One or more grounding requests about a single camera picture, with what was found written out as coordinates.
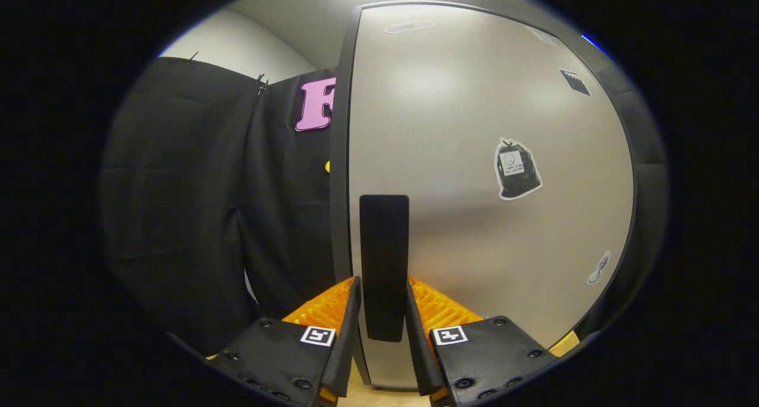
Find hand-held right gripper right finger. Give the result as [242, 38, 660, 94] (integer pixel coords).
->
[406, 275, 559, 407]

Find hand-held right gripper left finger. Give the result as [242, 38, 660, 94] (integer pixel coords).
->
[206, 275, 362, 407]

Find black cabinet door handle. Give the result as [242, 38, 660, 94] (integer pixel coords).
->
[359, 195, 410, 342]

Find dark grey cabinet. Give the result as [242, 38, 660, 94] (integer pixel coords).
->
[329, 0, 644, 390]

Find light grey cabinet door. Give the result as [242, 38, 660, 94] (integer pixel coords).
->
[347, 4, 635, 390]

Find black backdrop cloth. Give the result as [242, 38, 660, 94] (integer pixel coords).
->
[100, 36, 669, 358]

